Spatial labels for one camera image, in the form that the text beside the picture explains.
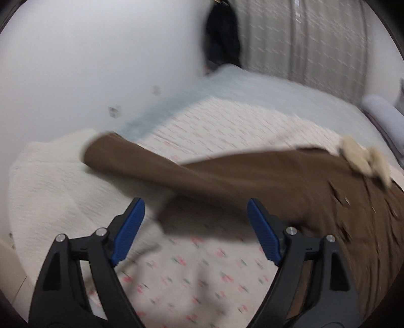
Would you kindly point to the cherry print blanket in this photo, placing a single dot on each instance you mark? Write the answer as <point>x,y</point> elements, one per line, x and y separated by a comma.
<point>205,277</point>

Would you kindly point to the light blue bed sheet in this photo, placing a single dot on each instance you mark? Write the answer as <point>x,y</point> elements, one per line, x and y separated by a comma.
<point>284,94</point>

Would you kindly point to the cream textured blanket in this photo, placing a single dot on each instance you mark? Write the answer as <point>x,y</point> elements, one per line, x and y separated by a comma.
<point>47,189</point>

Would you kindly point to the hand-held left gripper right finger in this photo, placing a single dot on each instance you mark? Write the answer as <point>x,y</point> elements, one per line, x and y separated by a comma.
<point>265,230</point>

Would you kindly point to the grey-blue folded blanket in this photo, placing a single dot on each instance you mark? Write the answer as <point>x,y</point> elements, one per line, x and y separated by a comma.
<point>382,113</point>

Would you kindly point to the brown coat with cream trim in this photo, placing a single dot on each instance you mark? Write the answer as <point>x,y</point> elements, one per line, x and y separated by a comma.
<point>252,179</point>

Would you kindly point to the grey patterned curtain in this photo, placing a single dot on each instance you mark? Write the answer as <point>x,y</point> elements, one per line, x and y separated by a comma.
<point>315,41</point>

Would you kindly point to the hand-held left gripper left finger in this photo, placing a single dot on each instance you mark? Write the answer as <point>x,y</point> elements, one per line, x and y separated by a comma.
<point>129,230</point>

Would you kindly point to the dark hanging clothes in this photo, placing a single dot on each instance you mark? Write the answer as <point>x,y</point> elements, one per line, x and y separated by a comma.
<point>222,34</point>

